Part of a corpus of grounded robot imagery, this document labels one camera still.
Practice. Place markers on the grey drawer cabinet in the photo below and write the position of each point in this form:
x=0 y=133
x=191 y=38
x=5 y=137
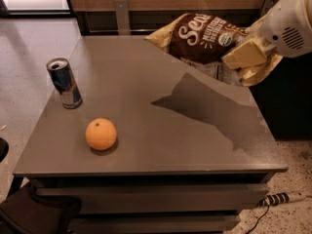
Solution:
x=191 y=153

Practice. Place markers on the left metal bracket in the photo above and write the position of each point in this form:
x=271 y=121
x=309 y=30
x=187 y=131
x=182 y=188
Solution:
x=122 y=17

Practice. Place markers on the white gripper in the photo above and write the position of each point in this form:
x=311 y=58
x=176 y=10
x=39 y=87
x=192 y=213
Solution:
x=283 y=26

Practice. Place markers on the metal bracket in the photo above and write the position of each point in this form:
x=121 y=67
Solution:
x=266 y=6
x=122 y=17

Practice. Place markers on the black chair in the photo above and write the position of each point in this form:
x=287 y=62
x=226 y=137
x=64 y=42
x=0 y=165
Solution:
x=24 y=212

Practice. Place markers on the orange fruit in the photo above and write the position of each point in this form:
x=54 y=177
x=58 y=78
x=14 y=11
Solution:
x=101 y=134

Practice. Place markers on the brown yellow chip bag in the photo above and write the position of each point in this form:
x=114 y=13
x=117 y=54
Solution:
x=201 y=40

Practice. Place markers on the white power strip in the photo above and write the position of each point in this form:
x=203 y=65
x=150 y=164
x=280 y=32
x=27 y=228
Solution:
x=282 y=198

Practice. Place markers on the blue silver drink can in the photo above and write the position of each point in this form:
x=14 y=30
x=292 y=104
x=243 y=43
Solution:
x=63 y=79

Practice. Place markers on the right metal bracket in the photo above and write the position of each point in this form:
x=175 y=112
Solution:
x=266 y=6

